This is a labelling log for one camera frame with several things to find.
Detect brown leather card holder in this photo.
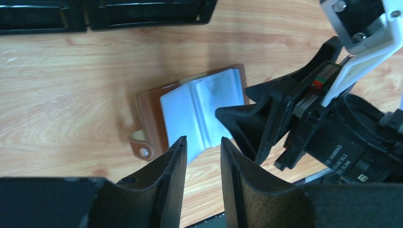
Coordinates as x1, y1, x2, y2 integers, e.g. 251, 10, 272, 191
129, 64, 249, 162

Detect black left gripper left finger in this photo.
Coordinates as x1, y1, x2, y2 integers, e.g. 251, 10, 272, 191
0, 136, 187, 228

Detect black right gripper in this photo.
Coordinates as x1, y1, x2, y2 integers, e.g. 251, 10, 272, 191
215, 37, 403, 183

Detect black three-compartment tray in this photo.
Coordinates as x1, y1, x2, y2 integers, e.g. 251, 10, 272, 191
0, 0, 217, 35

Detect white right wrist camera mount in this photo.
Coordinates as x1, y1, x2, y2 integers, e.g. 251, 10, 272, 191
320, 0, 403, 107

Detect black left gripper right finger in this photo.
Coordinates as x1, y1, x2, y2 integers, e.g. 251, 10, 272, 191
221, 137, 403, 228

